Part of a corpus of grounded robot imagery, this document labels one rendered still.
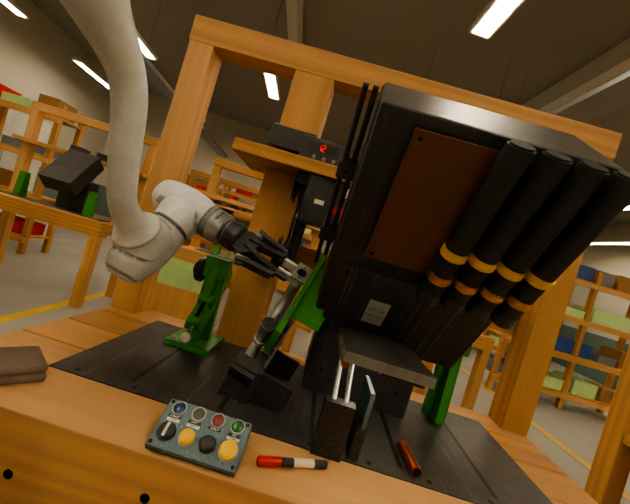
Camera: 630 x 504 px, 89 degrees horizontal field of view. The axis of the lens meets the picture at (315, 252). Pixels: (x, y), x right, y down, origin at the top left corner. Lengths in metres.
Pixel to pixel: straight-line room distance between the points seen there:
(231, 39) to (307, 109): 0.36
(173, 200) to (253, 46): 0.67
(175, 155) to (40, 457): 0.90
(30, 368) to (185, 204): 0.44
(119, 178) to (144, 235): 0.13
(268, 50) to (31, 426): 1.17
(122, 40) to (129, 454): 0.65
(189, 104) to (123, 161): 0.61
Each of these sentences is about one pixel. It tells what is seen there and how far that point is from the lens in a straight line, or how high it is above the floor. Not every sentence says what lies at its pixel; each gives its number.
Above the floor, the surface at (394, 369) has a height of 1.12.
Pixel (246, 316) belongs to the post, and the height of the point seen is 0.99.
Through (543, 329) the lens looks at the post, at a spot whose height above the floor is 1.24.
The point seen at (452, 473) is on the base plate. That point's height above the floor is 0.90.
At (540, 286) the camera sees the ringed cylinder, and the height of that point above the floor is 1.33.
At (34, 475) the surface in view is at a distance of 0.75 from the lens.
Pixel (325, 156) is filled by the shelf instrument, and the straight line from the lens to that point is 1.04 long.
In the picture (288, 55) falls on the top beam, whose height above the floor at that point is 1.89.
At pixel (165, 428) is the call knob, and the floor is 0.94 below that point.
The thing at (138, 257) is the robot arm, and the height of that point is 1.15.
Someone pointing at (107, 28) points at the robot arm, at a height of 1.51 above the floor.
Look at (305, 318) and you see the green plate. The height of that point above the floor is 1.12.
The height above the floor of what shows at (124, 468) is 0.87.
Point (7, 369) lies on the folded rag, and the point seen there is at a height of 0.93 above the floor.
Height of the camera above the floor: 1.28
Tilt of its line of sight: 1 degrees down
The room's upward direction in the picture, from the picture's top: 17 degrees clockwise
